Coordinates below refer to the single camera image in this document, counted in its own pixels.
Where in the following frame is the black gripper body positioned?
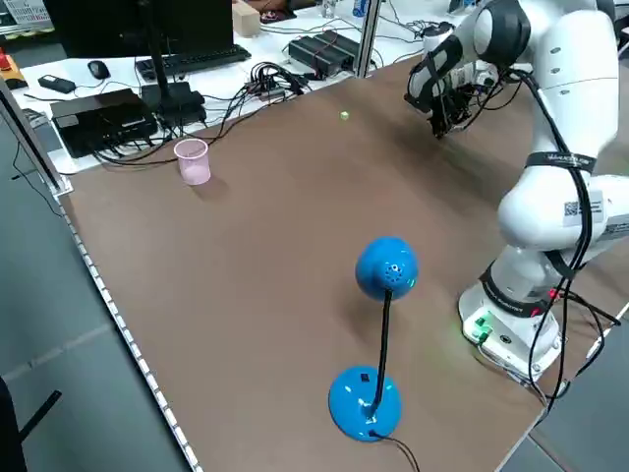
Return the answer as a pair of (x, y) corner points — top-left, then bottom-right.
(436, 88), (472, 128)

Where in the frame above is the black finned power supply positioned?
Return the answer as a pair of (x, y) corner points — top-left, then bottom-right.
(288, 29), (369, 80)

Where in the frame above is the blue desk lamp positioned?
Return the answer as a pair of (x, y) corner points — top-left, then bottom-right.
(327, 236), (420, 443)

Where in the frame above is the cardboard box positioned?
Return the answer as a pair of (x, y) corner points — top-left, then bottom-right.
(231, 1), (260, 38)

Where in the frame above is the black keyboard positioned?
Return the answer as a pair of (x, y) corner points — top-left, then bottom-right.
(135, 43), (253, 83)

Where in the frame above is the pink plastic cup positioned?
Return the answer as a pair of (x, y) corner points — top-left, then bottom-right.
(173, 139), (212, 187)

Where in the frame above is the black monitor stand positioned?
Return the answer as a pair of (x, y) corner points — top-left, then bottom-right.
(140, 0), (206, 124)

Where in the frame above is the black computer monitor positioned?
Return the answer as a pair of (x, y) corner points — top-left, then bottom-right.
(42, 0), (235, 59)

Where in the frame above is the black flat electronics box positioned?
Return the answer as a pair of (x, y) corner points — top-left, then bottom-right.
(49, 88), (159, 159)

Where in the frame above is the small black device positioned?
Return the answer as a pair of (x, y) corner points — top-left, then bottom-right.
(37, 73), (78, 93)

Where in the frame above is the aluminium frame post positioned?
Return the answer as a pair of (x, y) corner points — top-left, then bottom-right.
(354, 0), (383, 79)
(0, 78), (74, 198)

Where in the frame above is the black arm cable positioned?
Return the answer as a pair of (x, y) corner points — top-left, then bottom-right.
(484, 63), (623, 409)

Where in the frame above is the black cable hub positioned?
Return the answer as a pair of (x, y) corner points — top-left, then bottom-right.
(244, 62), (309, 102)

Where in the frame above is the black lamp cable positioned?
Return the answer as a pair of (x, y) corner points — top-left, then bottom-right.
(368, 428), (422, 472)

